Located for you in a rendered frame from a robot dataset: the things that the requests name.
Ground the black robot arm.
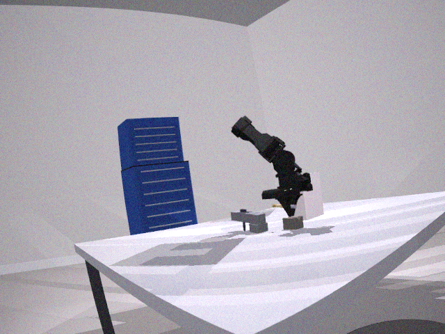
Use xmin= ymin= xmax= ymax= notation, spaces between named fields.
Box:
xmin=231 ymin=116 xmax=311 ymax=191

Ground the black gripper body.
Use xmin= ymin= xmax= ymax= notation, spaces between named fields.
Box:
xmin=261 ymin=169 xmax=313 ymax=199

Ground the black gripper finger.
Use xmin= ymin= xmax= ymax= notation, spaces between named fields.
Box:
xmin=291 ymin=193 xmax=302 ymax=216
xmin=275 ymin=196 xmax=292 ymax=217

